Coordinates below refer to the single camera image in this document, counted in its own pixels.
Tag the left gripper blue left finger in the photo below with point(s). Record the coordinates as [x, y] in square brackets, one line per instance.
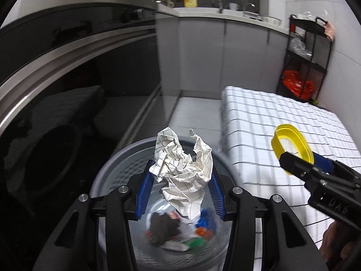
[144, 189]

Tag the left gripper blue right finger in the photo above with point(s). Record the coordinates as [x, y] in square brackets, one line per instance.
[217, 196]

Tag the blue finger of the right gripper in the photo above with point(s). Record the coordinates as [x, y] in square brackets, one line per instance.
[298, 167]
[323, 163]

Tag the white grid paper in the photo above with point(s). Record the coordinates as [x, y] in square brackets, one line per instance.
[186, 178]

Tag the blue cloth scrap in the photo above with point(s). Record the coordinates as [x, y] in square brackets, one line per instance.
[207, 220]

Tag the red beige snack wrapper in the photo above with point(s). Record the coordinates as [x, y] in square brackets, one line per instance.
[174, 215]

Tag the dark grey cloth rag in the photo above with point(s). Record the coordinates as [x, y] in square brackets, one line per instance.
[162, 229]

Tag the orange peel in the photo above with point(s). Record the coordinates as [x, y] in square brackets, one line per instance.
[206, 234]

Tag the white green medicine box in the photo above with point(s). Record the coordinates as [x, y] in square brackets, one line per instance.
[182, 244]

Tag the grey kitchen cabinets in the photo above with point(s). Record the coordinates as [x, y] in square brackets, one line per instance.
[203, 50]

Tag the person's right hand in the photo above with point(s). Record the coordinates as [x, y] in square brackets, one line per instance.
[338, 241]

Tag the white black grid tablecloth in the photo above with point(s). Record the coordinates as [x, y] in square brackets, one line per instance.
[274, 227]

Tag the red plastic bag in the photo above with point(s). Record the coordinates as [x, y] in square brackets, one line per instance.
[299, 88]

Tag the black metal storage rack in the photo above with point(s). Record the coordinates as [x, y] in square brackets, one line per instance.
[310, 29]

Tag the black built-in oven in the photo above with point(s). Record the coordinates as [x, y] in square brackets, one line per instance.
[73, 80]

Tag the clear plastic bag on rack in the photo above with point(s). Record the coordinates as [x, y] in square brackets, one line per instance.
[297, 46]

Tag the pink checkered towel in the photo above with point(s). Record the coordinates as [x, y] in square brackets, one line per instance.
[329, 31]

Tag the white mug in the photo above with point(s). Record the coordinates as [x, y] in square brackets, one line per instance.
[233, 6]

